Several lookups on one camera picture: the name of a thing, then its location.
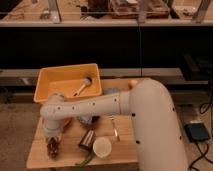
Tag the dark grape bunch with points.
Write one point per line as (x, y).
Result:
(53, 147)

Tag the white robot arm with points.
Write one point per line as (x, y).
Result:
(157, 133)

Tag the blue sponge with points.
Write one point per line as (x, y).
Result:
(110, 91)

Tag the apple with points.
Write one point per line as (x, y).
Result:
(132, 83)

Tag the metal fork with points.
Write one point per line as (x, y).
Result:
(114, 128)

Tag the yellow plastic bin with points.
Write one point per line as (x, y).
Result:
(67, 80)

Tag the orange ceramic plate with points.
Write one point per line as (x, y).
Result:
(66, 123)

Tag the wooden table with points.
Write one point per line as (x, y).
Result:
(123, 151)

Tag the small metal cup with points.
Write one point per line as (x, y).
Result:
(87, 140)

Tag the white cup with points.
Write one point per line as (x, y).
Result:
(102, 147)

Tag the black foot pedal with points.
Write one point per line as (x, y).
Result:
(196, 132)

